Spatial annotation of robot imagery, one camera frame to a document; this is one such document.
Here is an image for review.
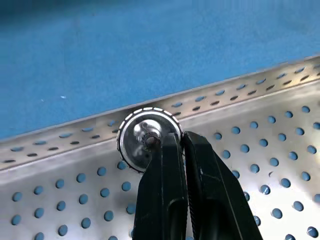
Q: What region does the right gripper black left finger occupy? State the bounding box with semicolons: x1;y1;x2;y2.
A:
133;132;195;240

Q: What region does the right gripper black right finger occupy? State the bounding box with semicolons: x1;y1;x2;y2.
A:
183;130;264;240

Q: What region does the round silver metal gear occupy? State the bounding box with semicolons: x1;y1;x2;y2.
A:
116;106;182;174

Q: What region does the perforated metal tray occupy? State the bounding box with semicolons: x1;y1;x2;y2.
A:
0;55;320;240

